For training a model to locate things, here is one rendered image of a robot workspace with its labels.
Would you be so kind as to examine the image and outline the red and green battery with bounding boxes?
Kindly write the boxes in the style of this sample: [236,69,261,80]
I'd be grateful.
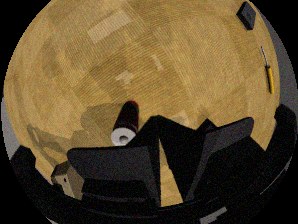
[110,100,140,147]

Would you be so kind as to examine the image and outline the yellow-handled screwdriver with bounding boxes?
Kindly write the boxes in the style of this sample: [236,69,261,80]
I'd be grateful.
[262,49,274,93]

